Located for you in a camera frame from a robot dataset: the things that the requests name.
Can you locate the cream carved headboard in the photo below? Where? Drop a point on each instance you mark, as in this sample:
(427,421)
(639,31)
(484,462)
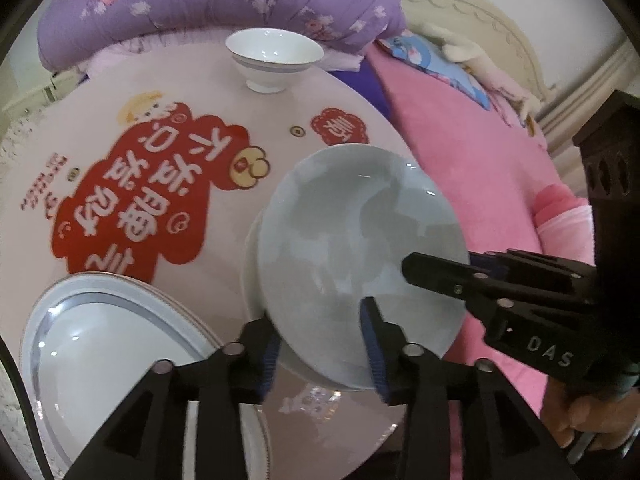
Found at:
(525,25)

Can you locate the dark purple cloth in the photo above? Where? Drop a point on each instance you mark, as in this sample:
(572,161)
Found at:
(370,92)

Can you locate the person's right hand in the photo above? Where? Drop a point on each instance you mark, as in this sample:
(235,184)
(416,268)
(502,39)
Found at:
(590,410)

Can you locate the blue cartoon pillow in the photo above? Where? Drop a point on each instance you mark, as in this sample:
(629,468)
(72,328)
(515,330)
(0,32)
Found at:
(430,60)

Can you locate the pink blanket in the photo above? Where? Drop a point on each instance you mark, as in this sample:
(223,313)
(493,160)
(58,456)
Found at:
(480,175)

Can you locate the large blue-rimmed plate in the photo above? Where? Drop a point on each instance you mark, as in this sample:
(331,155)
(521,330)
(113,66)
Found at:
(256,435)

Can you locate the cream plush toy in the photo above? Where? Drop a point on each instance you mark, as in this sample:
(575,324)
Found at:
(495,70)

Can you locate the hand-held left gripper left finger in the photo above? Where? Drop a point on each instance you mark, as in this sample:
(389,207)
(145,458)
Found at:
(267,365)

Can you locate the round pink printed table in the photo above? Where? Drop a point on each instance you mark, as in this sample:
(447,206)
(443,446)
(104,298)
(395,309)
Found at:
(210,170)

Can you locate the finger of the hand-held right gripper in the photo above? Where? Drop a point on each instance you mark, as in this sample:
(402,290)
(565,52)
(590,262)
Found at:
(540,267)
(440,272)

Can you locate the lilac fluffy cloth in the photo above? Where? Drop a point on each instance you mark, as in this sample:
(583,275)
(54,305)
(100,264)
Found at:
(150,42)

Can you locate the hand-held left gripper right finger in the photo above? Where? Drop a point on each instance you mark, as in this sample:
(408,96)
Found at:
(373,360)

